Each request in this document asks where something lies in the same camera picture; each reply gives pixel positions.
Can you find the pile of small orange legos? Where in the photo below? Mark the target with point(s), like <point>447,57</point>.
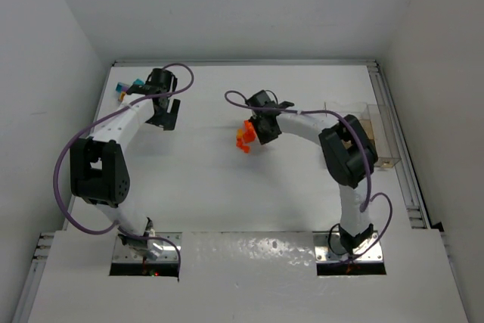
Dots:
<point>244,138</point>

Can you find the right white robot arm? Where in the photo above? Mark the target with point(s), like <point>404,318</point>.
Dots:
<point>349,157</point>

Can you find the light blue duplo brick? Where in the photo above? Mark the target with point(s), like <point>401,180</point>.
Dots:
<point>121,89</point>

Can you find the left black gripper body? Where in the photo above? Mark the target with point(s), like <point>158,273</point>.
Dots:
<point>162,112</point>

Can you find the clear plastic container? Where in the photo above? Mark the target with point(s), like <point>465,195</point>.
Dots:
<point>375,120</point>

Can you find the large orange round lego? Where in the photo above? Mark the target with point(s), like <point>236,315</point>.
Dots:
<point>249,128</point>

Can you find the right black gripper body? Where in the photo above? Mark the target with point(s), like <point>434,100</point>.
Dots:
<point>261,131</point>

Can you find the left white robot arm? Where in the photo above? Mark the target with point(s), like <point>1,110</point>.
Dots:
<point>98,171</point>

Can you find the teal duplo brick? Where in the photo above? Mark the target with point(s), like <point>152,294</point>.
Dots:
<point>138,82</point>

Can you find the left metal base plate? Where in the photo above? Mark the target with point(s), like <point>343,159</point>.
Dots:
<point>135,250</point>

